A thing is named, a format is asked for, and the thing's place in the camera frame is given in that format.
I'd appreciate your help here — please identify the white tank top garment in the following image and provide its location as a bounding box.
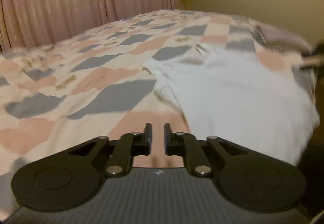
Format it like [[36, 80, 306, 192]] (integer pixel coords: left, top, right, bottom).
[[143, 43, 320, 165]]

